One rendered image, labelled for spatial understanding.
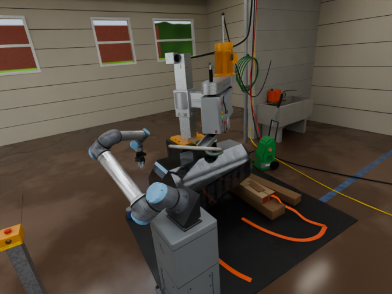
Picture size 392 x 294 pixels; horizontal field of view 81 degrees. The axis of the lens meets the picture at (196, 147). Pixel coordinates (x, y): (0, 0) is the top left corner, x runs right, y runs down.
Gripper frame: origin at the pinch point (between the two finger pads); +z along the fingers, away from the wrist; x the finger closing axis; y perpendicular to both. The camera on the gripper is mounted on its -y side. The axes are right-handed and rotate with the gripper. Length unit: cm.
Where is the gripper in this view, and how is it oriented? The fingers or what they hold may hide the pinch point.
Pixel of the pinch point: (142, 167)
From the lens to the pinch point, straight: 265.8
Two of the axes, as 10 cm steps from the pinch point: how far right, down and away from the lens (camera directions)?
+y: -1.8, 3.1, -9.3
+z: 0.2, 9.5, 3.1
